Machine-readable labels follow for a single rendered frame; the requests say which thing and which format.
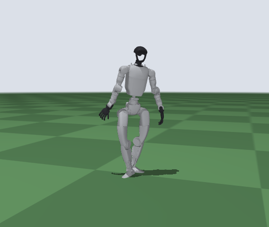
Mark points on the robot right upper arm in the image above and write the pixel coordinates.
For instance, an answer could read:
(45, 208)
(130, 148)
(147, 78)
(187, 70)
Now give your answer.
(122, 71)

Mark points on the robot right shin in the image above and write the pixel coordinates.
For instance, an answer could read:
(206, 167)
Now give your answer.
(127, 155)

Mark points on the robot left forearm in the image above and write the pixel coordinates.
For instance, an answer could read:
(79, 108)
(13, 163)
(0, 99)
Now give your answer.
(158, 100)

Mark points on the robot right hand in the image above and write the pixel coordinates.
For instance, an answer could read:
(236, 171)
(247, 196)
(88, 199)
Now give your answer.
(105, 112)

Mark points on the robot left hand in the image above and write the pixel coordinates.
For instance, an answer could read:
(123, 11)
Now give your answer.
(162, 114)

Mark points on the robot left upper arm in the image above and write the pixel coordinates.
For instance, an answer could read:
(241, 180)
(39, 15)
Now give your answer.
(152, 81)

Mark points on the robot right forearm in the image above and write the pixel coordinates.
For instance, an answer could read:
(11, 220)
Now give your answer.
(113, 97)

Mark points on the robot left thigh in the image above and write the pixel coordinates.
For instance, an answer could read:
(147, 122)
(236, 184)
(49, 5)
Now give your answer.
(144, 125)

